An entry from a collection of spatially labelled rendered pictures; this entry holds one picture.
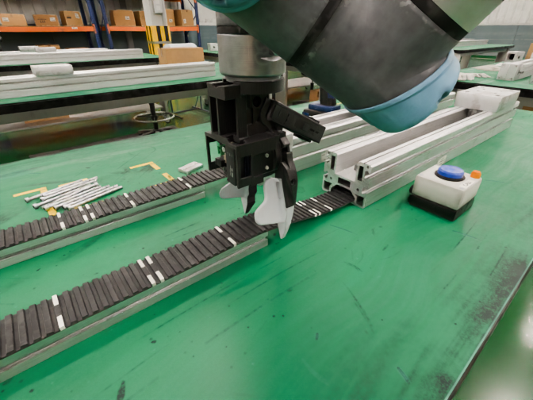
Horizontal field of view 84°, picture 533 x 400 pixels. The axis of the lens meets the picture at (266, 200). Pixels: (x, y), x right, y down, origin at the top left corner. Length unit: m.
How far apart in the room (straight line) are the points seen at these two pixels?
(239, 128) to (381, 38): 0.18
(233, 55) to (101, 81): 1.64
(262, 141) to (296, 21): 0.16
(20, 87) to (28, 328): 1.58
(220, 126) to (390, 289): 0.29
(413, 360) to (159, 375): 0.25
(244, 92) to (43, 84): 1.61
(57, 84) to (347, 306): 1.75
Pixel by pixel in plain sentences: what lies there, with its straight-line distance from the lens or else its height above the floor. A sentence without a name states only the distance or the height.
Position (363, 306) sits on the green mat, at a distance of 0.39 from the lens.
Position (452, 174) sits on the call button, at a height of 0.85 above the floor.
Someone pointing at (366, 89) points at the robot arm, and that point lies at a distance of 0.24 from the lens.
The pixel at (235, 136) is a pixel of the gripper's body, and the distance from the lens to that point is 0.35.
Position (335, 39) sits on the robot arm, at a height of 1.06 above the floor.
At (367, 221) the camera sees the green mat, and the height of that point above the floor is 0.78.
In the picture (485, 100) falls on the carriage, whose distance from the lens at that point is 1.05.
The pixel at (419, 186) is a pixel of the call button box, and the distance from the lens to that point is 0.59.
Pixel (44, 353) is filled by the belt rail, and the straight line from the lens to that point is 0.39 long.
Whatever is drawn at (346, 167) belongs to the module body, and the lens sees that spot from 0.60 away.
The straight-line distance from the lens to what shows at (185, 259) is 0.39.
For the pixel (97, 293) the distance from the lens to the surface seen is 0.38.
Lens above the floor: 1.06
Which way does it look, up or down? 30 degrees down
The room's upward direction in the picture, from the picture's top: straight up
